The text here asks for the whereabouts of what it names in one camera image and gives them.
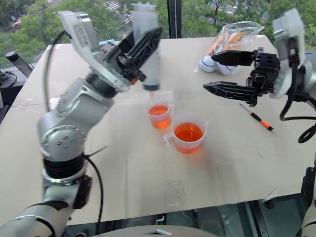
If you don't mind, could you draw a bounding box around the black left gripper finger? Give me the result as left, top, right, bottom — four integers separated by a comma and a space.
118, 31, 135, 54
124, 27, 163, 72

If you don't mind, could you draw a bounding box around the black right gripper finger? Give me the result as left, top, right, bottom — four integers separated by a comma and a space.
203, 81, 255, 104
211, 50, 256, 67

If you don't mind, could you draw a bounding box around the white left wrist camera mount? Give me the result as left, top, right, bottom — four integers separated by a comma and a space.
57, 11, 132, 93

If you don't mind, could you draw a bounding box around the black cable tie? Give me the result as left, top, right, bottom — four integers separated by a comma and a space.
83, 145, 108, 159

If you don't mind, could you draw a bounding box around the black cylindrical stand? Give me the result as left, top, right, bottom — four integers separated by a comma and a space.
4, 50, 35, 80

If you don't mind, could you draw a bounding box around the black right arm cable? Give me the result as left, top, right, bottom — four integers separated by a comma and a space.
279, 55, 316, 144

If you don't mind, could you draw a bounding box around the black orange screwdriver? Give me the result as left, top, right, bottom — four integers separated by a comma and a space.
238, 103, 275, 132

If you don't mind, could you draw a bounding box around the black window frame post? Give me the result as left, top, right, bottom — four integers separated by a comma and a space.
167, 0, 184, 39

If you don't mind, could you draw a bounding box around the white ball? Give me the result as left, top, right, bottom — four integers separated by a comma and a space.
199, 55, 218, 73
217, 63, 234, 76

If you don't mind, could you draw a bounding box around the large clear cup red liquid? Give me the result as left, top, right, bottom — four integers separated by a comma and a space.
162, 111, 209, 155

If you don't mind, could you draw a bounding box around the black side table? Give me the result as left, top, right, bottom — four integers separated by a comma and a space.
0, 80, 28, 125

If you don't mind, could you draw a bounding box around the small clear cup red liquid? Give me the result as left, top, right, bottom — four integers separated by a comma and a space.
144, 96, 175, 129

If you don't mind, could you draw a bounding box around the clear plastic zip bag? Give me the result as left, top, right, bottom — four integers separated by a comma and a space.
193, 21, 266, 76

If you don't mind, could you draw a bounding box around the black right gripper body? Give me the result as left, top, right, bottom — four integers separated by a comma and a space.
246, 48, 281, 107

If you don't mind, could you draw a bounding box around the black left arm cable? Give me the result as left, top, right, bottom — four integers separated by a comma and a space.
43, 30, 104, 223

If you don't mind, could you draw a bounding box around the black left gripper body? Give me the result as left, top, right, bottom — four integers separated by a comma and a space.
100, 41, 147, 85

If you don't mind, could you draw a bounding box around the black cable bundle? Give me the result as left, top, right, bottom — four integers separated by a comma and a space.
0, 70, 18, 89

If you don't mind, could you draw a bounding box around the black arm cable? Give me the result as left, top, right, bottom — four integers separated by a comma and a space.
279, 55, 316, 144
43, 30, 104, 223

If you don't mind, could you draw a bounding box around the white tape piece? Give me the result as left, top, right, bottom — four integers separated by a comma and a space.
263, 188, 285, 202

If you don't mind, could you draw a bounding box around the large clear plastic syringe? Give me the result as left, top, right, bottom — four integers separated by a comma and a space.
130, 2, 162, 100

